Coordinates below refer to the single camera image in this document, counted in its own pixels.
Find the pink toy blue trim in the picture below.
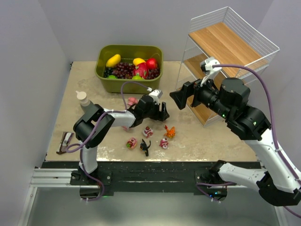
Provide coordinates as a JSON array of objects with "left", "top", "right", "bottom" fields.
[{"left": 127, "top": 97, "right": 138, "bottom": 106}]

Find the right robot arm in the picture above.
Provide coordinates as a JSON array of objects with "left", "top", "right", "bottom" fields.
[{"left": 169, "top": 78, "right": 301, "bottom": 206}]

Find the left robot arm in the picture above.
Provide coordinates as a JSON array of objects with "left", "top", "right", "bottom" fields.
[{"left": 67, "top": 95, "right": 169, "bottom": 187}]

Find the orange fox toy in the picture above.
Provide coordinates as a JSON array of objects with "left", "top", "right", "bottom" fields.
[{"left": 164, "top": 125, "right": 175, "bottom": 138}]

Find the pink strawberry cake toy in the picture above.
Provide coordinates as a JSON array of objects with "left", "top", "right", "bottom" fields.
[{"left": 143, "top": 126, "right": 153, "bottom": 138}]

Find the pink red bear toy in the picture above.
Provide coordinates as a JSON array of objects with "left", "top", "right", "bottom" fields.
[{"left": 159, "top": 137, "right": 168, "bottom": 149}]

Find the green pear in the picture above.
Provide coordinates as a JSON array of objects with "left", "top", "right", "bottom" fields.
[{"left": 132, "top": 75, "right": 144, "bottom": 80}]

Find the black cat toy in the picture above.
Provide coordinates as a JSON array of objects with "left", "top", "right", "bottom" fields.
[{"left": 140, "top": 139, "right": 151, "bottom": 157}]

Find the pink bear strawberry toy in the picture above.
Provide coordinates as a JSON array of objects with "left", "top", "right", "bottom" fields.
[{"left": 126, "top": 137, "right": 137, "bottom": 149}]

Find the pink dragon fruit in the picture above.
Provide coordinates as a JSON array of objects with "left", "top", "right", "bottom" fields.
[{"left": 133, "top": 63, "right": 149, "bottom": 79}]

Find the red apple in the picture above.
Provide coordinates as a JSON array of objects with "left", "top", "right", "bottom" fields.
[{"left": 146, "top": 58, "right": 158, "bottom": 70}]

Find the purple grape bunch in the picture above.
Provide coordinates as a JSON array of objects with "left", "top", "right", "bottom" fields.
[{"left": 113, "top": 62, "right": 160, "bottom": 80}]

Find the yellow lemon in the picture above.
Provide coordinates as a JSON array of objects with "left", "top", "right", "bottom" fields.
[{"left": 133, "top": 58, "right": 145, "bottom": 66}]

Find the dark blue grape bunch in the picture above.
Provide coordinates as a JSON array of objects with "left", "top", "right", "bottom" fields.
[{"left": 103, "top": 67, "right": 113, "bottom": 78}]

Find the olive green plastic bin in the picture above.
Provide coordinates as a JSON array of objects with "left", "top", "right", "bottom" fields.
[{"left": 95, "top": 44, "right": 163, "bottom": 94}]

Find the yellow mango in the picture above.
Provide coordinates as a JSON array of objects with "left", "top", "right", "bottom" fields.
[{"left": 105, "top": 54, "right": 121, "bottom": 68}]

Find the grey bottle beige cap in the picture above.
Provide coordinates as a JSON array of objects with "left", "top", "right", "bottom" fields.
[{"left": 76, "top": 91, "right": 95, "bottom": 116}]

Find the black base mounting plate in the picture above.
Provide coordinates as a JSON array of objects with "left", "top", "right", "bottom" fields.
[{"left": 70, "top": 161, "right": 225, "bottom": 195}]

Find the brown snack bar wrapper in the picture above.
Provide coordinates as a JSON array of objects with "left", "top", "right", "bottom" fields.
[{"left": 56, "top": 131, "right": 74, "bottom": 155}]

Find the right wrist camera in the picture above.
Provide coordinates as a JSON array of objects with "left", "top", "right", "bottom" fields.
[{"left": 200, "top": 56, "right": 222, "bottom": 87}]

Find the white wire wooden shelf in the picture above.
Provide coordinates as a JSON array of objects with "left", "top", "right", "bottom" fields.
[{"left": 175, "top": 6, "right": 280, "bottom": 128}]

